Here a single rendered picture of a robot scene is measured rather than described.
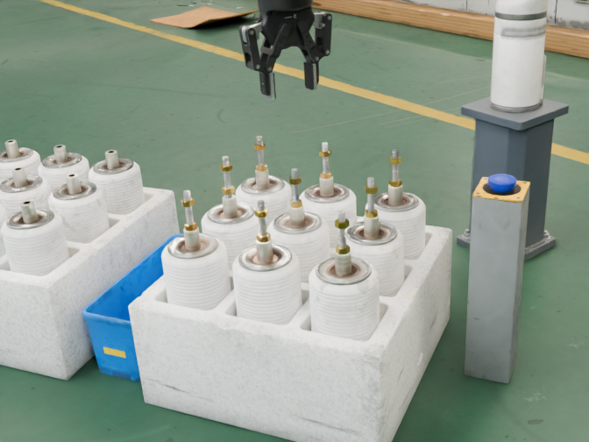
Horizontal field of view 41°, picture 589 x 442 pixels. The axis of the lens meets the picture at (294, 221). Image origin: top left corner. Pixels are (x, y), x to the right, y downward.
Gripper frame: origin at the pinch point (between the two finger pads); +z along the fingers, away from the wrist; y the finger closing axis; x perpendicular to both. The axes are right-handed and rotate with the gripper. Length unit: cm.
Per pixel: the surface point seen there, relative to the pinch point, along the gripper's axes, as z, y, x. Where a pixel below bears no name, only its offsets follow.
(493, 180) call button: 14.0, -20.9, 19.6
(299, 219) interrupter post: 20.8, 0.4, 0.9
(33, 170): 24, 25, -58
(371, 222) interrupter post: 19.5, -5.9, 10.7
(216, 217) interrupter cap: 21.6, 9.3, -9.3
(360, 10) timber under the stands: 44, -176, -220
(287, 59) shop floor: 47, -105, -175
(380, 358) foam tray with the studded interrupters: 29.4, 5.2, 26.9
